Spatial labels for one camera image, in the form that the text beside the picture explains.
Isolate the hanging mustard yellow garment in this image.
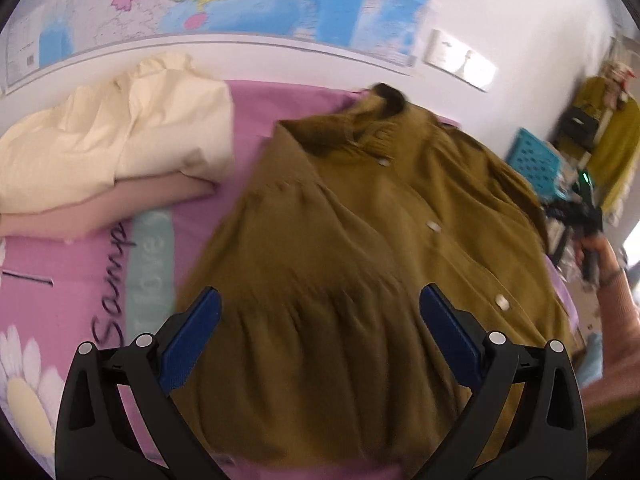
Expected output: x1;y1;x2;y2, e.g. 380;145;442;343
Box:
572;76;640;216

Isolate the white wall socket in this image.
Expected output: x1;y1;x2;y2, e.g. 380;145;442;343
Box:
425;29;460;67
452;42;482;79
470;53;499;92

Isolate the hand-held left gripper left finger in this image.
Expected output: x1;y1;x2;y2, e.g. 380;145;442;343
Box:
55;286;231;480

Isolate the blue perforated plastic basket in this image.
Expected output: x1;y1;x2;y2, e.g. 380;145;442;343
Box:
505;127;564;196

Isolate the pink printed bed sheet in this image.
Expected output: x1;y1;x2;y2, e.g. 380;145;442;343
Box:
0;79;581;480

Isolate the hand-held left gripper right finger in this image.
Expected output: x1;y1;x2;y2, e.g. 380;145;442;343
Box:
410;283;588;480

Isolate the black handbag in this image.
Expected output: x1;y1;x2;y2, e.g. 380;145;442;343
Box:
557;107;601;151

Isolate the person's right forearm pink sleeve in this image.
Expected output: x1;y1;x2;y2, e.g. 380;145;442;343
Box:
582;269;640;413

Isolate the olive brown corduroy jacket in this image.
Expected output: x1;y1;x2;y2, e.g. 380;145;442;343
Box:
170;82;581;472

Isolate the person's right hand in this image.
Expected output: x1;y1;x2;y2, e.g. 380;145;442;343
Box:
574;234;626;291

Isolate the cream quilt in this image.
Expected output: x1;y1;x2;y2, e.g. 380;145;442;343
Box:
0;51;236;213

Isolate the folded pale pink blanket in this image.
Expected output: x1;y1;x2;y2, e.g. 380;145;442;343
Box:
0;175;217;239

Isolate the pink plush toy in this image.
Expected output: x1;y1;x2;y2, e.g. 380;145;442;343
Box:
602;60;635;107

